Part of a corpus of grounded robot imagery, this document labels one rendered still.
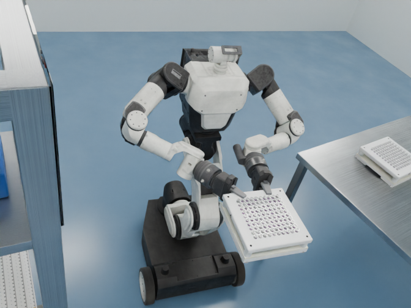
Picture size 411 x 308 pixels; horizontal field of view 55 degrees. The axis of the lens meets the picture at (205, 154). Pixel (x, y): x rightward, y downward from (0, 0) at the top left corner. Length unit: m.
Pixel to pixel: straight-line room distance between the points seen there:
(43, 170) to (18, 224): 0.21
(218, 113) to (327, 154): 0.68
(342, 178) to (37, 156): 1.55
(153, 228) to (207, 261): 0.38
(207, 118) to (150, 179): 1.30
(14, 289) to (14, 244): 0.47
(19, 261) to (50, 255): 0.47
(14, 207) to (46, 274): 0.18
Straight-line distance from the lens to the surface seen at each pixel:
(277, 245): 1.34
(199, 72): 1.67
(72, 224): 2.66
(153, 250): 2.34
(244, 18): 5.56
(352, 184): 2.02
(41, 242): 0.93
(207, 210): 1.92
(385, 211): 1.98
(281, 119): 1.81
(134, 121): 1.46
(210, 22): 5.34
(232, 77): 1.69
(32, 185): 0.79
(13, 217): 0.96
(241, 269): 2.35
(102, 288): 2.40
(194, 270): 2.27
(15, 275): 1.40
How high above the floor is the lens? 2.07
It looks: 40 degrees down
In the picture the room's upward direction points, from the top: 14 degrees clockwise
